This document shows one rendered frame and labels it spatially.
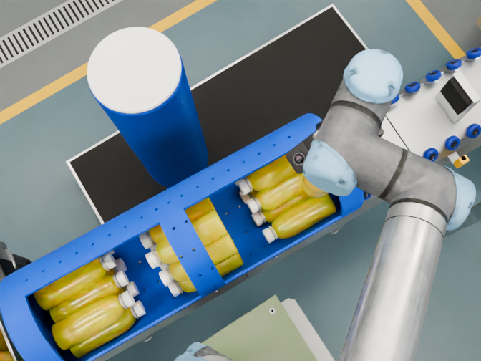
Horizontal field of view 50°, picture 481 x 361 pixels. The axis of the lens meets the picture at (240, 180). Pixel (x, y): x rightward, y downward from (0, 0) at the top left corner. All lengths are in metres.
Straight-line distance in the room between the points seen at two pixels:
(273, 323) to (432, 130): 0.82
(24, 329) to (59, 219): 1.39
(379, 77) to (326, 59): 1.87
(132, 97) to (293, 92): 1.12
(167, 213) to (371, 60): 0.67
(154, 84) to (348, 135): 0.94
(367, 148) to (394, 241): 0.13
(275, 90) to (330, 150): 1.82
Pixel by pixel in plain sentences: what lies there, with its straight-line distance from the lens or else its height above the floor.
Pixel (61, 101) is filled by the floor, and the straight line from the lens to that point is 2.81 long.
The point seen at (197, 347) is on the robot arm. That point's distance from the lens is 0.95.
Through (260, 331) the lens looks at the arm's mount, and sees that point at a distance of 1.14.
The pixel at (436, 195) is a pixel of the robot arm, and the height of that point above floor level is 1.77.
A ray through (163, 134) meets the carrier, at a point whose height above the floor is 0.83.
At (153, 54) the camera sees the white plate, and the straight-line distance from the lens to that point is 1.59.
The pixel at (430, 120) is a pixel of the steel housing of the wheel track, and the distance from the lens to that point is 1.68.
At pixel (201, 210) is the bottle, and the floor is 1.15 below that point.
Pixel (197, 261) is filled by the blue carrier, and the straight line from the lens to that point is 1.21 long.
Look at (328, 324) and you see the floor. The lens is 2.43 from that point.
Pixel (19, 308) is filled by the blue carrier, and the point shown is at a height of 1.23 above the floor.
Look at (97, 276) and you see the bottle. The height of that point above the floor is 1.13.
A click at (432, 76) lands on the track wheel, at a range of 1.68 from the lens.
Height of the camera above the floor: 2.41
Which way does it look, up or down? 75 degrees down
